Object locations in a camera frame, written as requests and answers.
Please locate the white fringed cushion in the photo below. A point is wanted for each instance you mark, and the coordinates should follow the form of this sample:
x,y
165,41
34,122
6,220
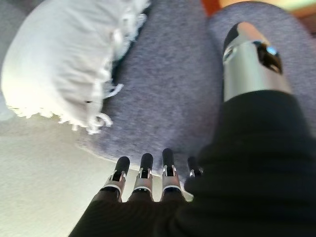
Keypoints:
x,y
56,61

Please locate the grey fabric armchair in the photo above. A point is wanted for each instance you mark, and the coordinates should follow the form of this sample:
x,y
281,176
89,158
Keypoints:
x,y
170,86

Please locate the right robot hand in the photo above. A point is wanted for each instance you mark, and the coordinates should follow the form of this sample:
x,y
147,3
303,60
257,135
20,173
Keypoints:
x,y
247,172

